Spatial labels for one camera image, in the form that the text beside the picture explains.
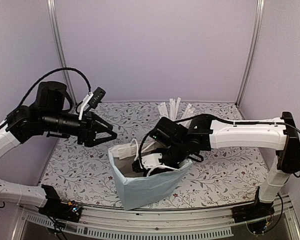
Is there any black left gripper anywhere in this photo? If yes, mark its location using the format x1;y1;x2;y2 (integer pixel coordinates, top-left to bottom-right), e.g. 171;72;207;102
41;109;118;147

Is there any light blue paper bag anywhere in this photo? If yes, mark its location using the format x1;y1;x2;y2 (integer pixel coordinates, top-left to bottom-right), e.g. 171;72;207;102
108;139;193;211

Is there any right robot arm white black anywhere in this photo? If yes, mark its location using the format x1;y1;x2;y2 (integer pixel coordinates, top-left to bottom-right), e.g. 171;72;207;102
132;111;300;218

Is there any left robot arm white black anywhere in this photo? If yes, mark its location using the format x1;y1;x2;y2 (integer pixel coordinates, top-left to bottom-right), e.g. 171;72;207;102
0;67;117;217

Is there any floral patterned table mat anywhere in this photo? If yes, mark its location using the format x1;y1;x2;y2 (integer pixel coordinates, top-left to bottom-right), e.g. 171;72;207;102
40;102;268;210

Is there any bundle of white wrapped straws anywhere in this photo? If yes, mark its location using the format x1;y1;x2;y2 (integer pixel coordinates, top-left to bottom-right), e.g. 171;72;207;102
157;97;195;121

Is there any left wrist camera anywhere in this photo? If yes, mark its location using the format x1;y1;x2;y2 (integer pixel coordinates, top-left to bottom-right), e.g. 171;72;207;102
75;87;106;120

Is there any black braided cable loop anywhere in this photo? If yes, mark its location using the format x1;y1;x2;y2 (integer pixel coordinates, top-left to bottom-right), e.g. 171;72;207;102
19;67;93;106

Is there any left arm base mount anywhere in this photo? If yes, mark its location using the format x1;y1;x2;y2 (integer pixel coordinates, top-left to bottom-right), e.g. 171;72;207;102
38;199;83;223

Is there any front aluminium rail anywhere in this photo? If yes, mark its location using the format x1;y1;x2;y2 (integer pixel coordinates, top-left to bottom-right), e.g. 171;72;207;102
11;195;300;240

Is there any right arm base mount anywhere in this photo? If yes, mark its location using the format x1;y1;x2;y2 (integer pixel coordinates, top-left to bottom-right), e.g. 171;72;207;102
231;203;275;235

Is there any left aluminium frame post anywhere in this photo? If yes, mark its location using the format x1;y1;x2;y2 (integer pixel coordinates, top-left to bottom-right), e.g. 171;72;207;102
46;0;77;103

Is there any aluminium frame post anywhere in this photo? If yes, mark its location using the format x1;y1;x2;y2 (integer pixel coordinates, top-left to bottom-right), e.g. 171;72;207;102
235;0;265;108
46;0;77;103

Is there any right aluminium frame post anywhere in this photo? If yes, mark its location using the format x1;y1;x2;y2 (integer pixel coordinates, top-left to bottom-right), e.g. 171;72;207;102
235;0;265;108

